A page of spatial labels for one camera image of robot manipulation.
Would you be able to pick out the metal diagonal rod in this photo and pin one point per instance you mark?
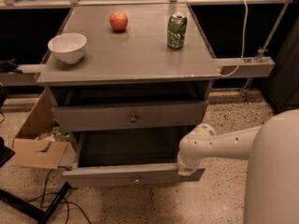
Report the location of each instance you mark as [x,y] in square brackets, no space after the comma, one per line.
[261,51]

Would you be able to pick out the black stand base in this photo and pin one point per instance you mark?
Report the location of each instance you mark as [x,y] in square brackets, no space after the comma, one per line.
[29,210]

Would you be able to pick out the green item in box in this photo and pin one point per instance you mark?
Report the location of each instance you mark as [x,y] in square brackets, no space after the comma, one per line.
[59,134]

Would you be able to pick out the black object on ledge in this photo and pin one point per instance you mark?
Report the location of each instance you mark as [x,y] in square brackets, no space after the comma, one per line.
[7,66]

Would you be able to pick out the grey top drawer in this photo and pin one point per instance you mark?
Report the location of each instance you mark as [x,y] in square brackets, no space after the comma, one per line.
[129,116]

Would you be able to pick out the white bowl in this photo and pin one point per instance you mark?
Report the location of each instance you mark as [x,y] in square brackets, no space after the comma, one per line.
[69,47]

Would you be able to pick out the red apple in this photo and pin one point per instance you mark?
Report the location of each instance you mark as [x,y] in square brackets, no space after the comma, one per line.
[118,21]

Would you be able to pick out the cardboard box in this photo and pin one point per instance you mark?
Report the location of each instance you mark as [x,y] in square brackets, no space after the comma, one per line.
[32,144]

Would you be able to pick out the grey drawer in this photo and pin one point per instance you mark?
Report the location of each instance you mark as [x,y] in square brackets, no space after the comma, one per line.
[129,116]
[128,157]

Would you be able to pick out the green soda can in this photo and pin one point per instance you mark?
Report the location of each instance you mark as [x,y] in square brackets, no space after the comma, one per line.
[176,30]

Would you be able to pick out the grey drawer cabinet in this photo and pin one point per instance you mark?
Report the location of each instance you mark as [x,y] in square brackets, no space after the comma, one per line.
[132,67]

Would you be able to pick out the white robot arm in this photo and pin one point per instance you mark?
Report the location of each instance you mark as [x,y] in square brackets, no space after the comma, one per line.
[272,153]

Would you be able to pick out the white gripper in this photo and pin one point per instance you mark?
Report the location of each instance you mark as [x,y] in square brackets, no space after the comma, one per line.
[187,164]

